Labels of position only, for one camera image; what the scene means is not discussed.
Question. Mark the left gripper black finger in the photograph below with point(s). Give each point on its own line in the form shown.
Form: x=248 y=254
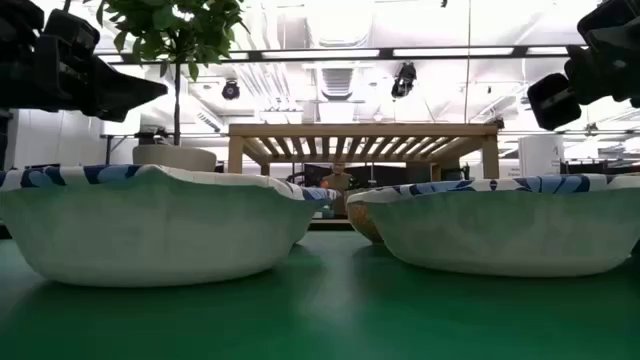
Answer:
x=122 y=95

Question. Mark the blue patterned paper bowl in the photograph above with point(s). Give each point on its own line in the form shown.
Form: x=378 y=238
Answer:
x=150 y=235
x=500 y=235

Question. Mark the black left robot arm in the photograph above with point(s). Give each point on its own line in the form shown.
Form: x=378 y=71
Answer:
x=12 y=60

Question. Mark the slatted wooden shelf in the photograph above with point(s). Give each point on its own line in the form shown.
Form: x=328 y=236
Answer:
x=360 y=130

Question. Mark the green plant in white pot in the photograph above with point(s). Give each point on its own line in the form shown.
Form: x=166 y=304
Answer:
x=175 y=30

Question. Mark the white box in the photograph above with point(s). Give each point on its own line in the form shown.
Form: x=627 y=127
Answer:
x=541 y=155

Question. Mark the black ceiling-mounted device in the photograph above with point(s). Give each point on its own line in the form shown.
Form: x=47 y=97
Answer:
x=230 y=90
x=404 y=80

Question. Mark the person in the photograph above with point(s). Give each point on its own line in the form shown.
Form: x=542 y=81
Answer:
x=341 y=185

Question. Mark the green table mat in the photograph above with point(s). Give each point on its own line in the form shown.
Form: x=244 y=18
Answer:
x=320 y=315

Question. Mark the black overhead frame beam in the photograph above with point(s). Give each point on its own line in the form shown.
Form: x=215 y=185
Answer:
x=385 y=52

